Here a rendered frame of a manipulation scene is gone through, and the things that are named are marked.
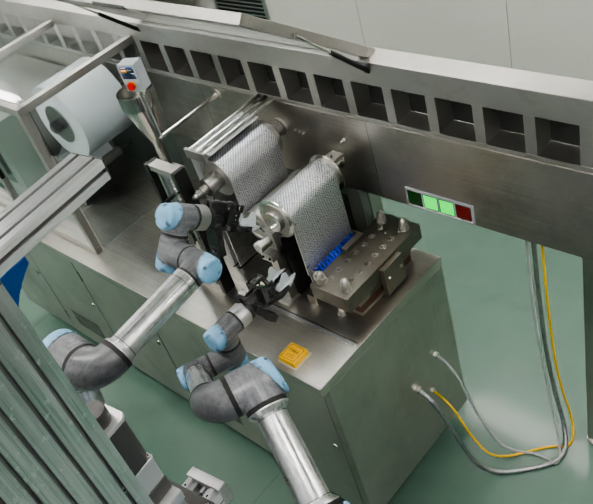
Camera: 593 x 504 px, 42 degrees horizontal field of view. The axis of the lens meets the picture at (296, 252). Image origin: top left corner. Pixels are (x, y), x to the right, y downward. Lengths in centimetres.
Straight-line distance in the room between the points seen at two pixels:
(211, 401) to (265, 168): 94
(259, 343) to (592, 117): 127
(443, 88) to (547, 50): 285
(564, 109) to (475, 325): 184
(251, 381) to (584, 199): 98
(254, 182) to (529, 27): 274
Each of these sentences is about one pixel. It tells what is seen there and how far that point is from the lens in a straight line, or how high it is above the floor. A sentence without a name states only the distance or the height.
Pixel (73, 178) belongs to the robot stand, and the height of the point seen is 203.
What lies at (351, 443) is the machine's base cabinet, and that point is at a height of 57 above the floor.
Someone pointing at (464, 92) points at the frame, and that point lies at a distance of 216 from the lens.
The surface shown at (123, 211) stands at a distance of 333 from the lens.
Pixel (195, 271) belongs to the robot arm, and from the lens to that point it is 206.
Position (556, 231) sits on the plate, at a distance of 229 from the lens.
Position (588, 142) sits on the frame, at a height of 153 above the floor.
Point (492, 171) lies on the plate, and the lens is 227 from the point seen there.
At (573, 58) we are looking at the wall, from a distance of 496.
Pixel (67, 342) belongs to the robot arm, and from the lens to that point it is 206.
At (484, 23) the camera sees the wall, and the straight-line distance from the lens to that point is 515.
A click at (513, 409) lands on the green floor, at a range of 339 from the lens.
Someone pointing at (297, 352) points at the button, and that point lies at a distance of 250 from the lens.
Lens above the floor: 272
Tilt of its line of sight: 39 degrees down
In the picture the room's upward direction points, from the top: 19 degrees counter-clockwise
